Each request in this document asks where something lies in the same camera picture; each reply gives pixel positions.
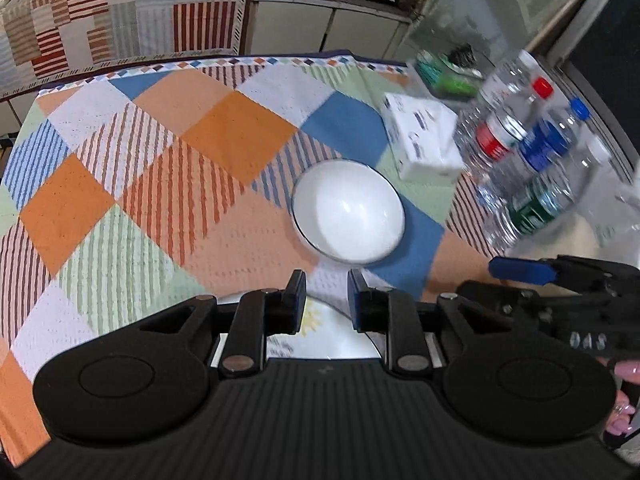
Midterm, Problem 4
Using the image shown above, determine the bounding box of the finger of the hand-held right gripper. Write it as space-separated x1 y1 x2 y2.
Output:
488 255 567 285
457 280 552 317

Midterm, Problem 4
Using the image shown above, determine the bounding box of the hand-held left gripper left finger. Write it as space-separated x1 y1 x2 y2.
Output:
135 268 308 380

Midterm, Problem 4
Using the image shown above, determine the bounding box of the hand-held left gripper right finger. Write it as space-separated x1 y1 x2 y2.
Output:
348 268 507 375

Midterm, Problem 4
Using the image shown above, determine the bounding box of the white plate with sun print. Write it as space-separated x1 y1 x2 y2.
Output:
214 292 387 361

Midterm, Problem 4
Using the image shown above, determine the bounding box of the white bowl with dark rim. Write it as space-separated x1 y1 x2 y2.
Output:
291 158 405 267

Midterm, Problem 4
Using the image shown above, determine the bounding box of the person's right hand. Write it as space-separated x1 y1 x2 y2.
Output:
604 360 640 439

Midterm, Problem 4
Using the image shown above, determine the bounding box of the green label water bottle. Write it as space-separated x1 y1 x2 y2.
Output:
481 134 612 257

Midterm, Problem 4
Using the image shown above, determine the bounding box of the blue cap water bottle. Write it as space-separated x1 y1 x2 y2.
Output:
477 97 592 201

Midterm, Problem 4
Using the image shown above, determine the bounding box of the red cap water bottle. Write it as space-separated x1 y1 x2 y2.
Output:
454 76 554 173

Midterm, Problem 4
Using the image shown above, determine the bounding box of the white tissue pack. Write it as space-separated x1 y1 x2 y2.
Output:
382 93 464 184

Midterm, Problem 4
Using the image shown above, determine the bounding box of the checked patchwork tablecloth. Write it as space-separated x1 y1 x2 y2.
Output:
0 54 503 467

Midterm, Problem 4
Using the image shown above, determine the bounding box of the clear white cap water bottle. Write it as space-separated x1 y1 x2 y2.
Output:
477 49 539 113

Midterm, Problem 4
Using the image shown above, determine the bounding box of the green plastic basket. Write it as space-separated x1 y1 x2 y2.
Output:
414 49 484 99

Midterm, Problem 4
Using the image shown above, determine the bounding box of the leaning metal sheet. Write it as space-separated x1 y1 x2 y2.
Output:
399 0 612 78

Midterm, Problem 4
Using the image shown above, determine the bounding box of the white stove cabinet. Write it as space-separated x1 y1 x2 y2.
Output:
247 0 413 62

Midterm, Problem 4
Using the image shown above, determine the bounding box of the striped patchwork counter cloth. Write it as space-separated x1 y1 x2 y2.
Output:
0 0 254 95

